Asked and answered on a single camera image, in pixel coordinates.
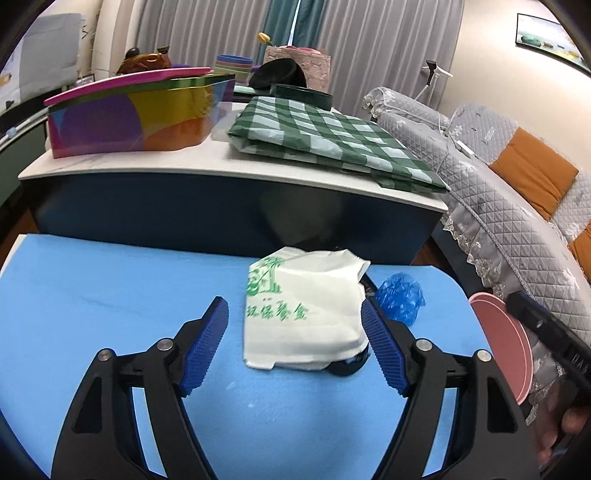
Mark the white rod with blue tip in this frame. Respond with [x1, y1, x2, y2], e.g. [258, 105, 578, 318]
[0, 113, 47, 145]

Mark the white standing air conditioner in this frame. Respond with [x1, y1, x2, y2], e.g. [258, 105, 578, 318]
[90, 0, 144, 75]

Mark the orange cushion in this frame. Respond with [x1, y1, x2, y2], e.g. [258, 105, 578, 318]
[489, 127, 581, 223]
[570, 225, 591, 278]

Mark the blue plastic bag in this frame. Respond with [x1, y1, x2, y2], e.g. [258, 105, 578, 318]
[373, 272, 427, 326]

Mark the person's right hand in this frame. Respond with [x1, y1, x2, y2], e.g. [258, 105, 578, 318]
[538, 406, 591, 467]

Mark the pink plate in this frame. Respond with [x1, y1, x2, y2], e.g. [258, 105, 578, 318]
[468, 292, 534, 407]

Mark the black hat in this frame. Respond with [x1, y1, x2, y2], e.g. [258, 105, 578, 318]
[248, 59, 308, 91]

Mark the grey curtain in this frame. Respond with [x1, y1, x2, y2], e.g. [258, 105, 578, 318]
[136, 0, 465, 117]

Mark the brown glossy ornament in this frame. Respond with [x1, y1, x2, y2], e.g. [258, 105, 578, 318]
[115, 46, 174, 76]

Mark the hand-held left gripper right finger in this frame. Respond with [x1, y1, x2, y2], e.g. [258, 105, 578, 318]
[360, 299, 541, 480]

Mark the white cable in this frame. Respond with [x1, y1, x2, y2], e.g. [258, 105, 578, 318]
[433, 105, 465, 160]

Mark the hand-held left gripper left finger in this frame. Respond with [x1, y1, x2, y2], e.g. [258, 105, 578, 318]
[51, 296, 230, 480]

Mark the blue foam mat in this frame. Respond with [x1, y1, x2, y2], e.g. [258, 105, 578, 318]
[0, 233, 495, 480]

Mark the sofa with grey quilted cover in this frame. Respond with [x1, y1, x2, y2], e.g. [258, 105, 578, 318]
[362, 87, 591, 426]

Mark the dark green tray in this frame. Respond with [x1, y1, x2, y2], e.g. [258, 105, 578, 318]
[270, 82, 334, 112]

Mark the colourful box with pink lid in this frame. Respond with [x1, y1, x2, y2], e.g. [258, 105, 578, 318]
[44, 67, 238, 160]

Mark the dark television stand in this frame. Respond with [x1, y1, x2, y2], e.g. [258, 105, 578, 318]
[0, 115, 52, 209]

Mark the green checked cloth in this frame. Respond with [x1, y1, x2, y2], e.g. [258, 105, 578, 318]
[226, 95, 452, 193]

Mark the white paper bag green print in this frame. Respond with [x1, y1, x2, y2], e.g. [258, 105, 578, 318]
[243, 247, 372, 373]

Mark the framed wall picture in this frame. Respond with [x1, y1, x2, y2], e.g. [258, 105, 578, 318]
[515, 13, 591, 71]

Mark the television with grey cover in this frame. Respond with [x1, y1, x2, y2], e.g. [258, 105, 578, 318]
[0, 13, 86, 112]

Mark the grey quilted cushion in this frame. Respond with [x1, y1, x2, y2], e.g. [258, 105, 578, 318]
[450, 104, 520, 163]

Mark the pink lace basket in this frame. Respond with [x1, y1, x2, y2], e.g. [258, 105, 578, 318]
[263, 45, 332, 93]

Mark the white top coffee table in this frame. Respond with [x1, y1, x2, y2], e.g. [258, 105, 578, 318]
[17, 99, 451, 267]

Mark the teal curtain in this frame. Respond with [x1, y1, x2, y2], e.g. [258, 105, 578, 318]
[265, 0, 331, 49]

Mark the white phone stand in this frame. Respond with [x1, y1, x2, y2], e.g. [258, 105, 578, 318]
[421, 59, 454, 100]

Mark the stack of coloured bowls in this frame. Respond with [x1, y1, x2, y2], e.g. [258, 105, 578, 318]
[213, 54, 255, 84]

